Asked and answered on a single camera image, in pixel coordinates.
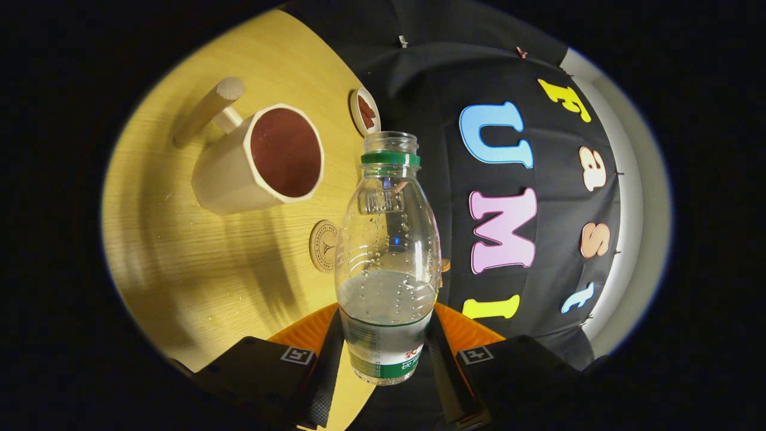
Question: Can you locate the clear plastic bottle green label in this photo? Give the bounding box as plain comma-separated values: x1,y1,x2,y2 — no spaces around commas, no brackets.
334,131,442,386

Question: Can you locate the wooden table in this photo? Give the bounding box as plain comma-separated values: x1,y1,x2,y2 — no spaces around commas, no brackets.
101,9,384,431

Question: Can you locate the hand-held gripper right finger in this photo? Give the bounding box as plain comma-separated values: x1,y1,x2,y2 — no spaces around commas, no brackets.
426,302,611,430

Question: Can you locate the cream cup wooden handle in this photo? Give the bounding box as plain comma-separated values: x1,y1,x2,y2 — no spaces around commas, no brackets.
173,77,326,217

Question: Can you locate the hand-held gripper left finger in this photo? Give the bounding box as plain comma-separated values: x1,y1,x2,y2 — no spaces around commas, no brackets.
171,302,346,430

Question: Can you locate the small white plate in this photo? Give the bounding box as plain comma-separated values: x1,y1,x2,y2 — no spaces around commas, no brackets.
349,88,382,137

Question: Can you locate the round wooden coaster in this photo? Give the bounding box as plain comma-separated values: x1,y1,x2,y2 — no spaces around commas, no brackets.
309,220,339,274

